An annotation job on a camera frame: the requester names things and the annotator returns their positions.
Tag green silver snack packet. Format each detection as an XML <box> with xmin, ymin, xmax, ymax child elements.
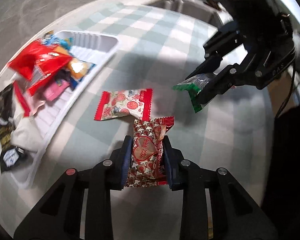
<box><xmin>172</xmin><ymin>73</ymin><xmax>216</xmax><ymax>113</ymax></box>

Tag black snack packet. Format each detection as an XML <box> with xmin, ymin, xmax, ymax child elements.
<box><xmin>0</xmin><ymin>84</ymin><xmax>27</xmax><ymax>173</ymax></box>

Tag white red snack packet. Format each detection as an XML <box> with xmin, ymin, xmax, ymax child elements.
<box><xmin>11</xmin><ymin>81</ymin><xmax>43</xmax><ymax>153</ymax></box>

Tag red heart pattern snack packet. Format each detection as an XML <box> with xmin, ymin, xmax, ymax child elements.
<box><xmin>126</xmin><ymin>116</ymin><xmax>174</xmax><ymax>187</ymax></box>

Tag red strawberry candy packet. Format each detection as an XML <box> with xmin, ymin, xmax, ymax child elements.
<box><xmin>94</xmin><ymin>88</ymin><xmax>153</xmax><ymax>121</ymax></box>

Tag pink snack packet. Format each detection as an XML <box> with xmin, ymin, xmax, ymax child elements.
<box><xmin>43</xmin><ymin>79</ymin><xmax>70</xmax><ymax>101</ymax></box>

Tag white plastic tray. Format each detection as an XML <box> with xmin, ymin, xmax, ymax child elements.
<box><xmin>10</xmin><ymin>30</ymin><xmax>119</xmax><ymax>189</ymax></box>

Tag blue cake snack packet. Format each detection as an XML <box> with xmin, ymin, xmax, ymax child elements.
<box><xmin>65</xmin><ymin>57</ymin><xmax>95</xmax><ymax>90</ymax></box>

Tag red snack bag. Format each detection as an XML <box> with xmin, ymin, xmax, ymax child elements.
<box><xmin>7</xmin><ymin>40</ymin><xmax>72</xmax><ymax>96</ymax></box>

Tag blue chips bag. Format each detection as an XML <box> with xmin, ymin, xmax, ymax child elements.
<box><xmin>41</xmin><ymin>30</ymin><xmax>74</xmax><ymax>51</ymax></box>

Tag stainless steel sink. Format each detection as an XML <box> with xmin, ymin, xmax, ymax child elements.
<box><xmin>150</xmin><ymin>0</ymin><xmax>233</xmax><ymax>28</ymax></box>

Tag green white checkered tablecloth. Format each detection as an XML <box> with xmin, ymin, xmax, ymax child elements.
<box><xmin>0</xmin><ymin>4</ymin><xmax>273</xmax><ymax>235</ymax></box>

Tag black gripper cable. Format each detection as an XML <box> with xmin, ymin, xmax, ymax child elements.
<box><xmin>275</xmin><ymin>60</ymin><xmax>298</xmax><ymax>118</ymax></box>

